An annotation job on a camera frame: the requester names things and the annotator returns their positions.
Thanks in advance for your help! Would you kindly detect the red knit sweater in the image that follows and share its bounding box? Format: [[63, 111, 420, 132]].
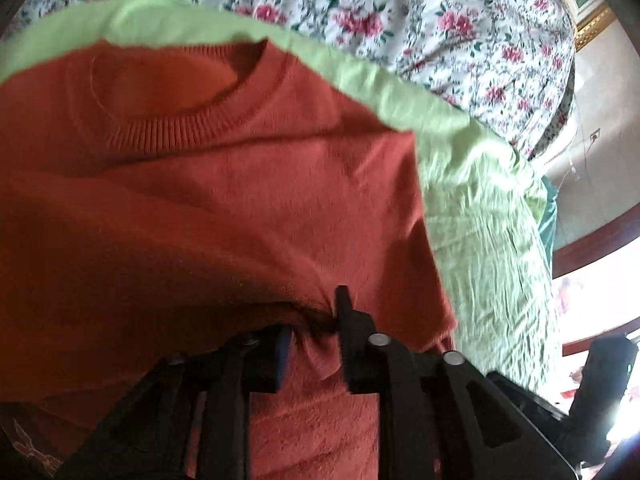
[[1, 41, 456, 479]]

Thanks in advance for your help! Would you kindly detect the dark wooden furniture edge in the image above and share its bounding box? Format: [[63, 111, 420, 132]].
[[552, 204, 640, 278]]

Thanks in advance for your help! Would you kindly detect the green bed sheet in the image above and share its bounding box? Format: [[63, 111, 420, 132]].
[[1, 0, 561, 390]]

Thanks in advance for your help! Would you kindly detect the teal cloth at bedside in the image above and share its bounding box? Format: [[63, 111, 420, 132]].
[[538, 176, 559, 268]]

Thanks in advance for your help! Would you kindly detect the white rose floral quilt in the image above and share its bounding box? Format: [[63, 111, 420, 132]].
[[6, 0, 575, 158]]

